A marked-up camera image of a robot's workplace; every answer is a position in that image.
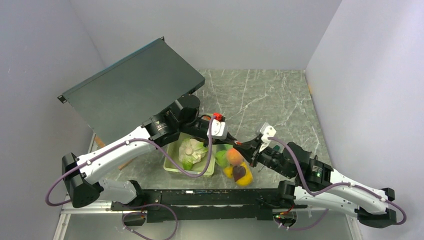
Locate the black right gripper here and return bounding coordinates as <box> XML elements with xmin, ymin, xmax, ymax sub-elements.
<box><xmin>233</xmin><ymin>135</ymin><xmax>294</xmax><ymax>179</ymax></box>

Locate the orange red peach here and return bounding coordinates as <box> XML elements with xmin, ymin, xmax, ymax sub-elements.
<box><xmin>226</xmin><ymin>148</ymin><xmax>244</xmax><ymax>166</ymax></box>

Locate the light green bitter gourd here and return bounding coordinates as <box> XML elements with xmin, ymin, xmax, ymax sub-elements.
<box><xmin>214</xmin><ymin>150</ymin><xmax>230</xmax><ymax>168</ymax></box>

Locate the clear zip bag orange zipper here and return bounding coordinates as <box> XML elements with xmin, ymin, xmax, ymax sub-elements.
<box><xmin>214</xmin><ymin>144</ymin><xmax>254</xmax><ymax>187</ymax></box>

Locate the dark red plum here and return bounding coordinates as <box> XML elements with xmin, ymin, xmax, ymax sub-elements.
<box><xmin>232</xmin><ymin>165</ymin><xmax>247</xmax><ymax>182</ymax></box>

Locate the yellow corn cob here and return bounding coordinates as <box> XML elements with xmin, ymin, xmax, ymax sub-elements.
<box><xmin>222</xmin><ymin>165</ymin><xmax>234</xmax><ymax>179</ymax></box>

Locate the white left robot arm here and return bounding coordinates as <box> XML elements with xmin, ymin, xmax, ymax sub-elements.
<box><xmin>60</xmin><ymin>95</ymin><xmax>237</xmax><ymax>210</ymax></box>

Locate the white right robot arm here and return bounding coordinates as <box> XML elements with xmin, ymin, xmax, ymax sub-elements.
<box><xmin>233</xmin><ymin>135</ymin><xmax>398</xmax><ymax>229</ymax></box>

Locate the white cauliflower with leaves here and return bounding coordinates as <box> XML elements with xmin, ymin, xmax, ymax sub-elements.
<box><xmin>178</xmin><ymin>138</ymin><xmax>208</xmax><ymax>171</ymax></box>

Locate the light green plastic tray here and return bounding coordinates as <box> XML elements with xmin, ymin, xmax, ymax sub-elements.
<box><xmin>163</xmin><ymin>133</ymin><xmax>216</xmax><ymax>178</ymax></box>

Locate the dark grey rack server chassis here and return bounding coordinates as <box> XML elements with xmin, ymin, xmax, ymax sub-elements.
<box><xmin>58</xmin><ymin>37</ymin><xmax>205</xmax><ymax>144</ymax></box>

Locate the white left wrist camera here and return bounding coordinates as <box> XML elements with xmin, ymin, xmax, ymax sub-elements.
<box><xmin>206</xmin><ymin>119</ymin><xmax>228</xmax><ymax>140</ymax></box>

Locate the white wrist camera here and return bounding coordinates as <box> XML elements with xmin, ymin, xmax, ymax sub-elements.
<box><xmin>206</xmin><ymin>119</ymin><xmax>228</xmax><ymax>140</ymax></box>
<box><xmin>258</xmin><ymin>122</ymin><xmax>277</xmax><ymax>153</ymax></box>

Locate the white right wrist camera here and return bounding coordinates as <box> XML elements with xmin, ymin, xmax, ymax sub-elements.
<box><xmin>258</xmin><ymin>122</ymin><xmax>277</xmax><ymax>153</ymax></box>

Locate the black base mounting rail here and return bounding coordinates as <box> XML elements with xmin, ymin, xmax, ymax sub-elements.
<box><xmin>111</xmin><ymin>180</ymin><xmax>296</xmax><ymax>223</ymax></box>

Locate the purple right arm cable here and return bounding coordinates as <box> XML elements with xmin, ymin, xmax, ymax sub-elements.
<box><xmin>268</xmin><ymin>136</ymin><xmax>408</xmax><ymax>232</ymax></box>

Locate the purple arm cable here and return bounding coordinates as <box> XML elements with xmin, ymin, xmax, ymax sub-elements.
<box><xmin>44</xmin><ymin>115</ymin><xmax>218</xmax><ymax>240</ymax></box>
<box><xmin>268</xmin><ymin>136</ymin><xmax>408</xmax><ymax>232</ymax></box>

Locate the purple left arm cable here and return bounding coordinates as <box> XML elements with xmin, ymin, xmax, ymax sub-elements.
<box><xmin>44</xmin><ymin>115</ymin><xmax>218</xmax><ymax>240</ymax></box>

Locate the aluminium frame rail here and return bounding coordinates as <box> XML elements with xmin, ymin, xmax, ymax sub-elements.
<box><xmin>53</xmin><ymin>200</ymin><xmax>116</xmax><ymax>240</ymax></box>

